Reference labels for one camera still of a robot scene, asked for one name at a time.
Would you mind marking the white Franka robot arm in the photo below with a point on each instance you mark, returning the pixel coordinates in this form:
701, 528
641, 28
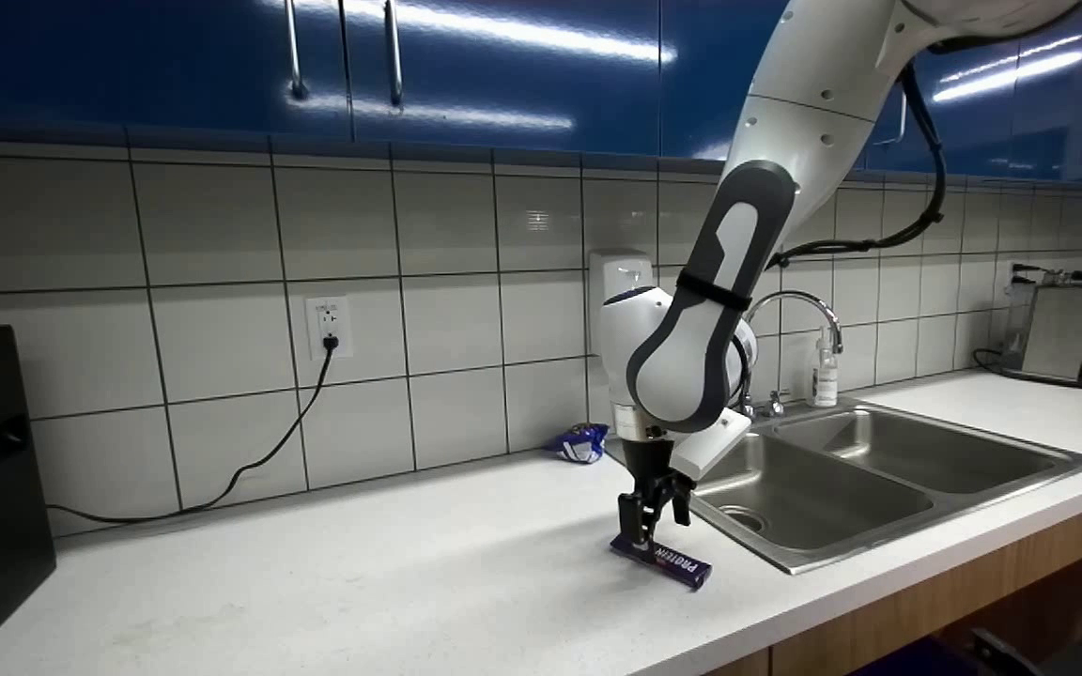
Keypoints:
691, 351

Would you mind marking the purple protein chocolate bar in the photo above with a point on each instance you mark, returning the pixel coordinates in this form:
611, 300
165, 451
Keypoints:
665, 564

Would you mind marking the clear pump soap bottle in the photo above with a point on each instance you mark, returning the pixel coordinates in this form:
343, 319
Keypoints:
826, 380

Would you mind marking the white wall outlet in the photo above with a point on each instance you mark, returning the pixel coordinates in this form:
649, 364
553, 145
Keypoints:
327, 321

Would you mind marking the chrome gooseneck faucet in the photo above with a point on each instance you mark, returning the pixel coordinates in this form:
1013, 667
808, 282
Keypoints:
815, 306

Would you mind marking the wooden base cabinet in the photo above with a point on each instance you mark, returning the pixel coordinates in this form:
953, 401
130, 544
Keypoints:
939, 588

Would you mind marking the white wall soap dispenser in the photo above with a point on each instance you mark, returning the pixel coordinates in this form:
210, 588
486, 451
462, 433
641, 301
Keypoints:
620, 271

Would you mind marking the blue snack wrapper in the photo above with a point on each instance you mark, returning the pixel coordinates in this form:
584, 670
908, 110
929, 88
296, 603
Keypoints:
579, 441

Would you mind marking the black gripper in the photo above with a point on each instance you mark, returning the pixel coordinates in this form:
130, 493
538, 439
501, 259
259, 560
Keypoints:
660, 466

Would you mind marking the silver countertop appliance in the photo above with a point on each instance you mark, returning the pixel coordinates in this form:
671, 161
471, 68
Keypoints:
1069, 331

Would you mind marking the stainless steel double sink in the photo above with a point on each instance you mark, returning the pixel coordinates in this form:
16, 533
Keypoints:
919, 465

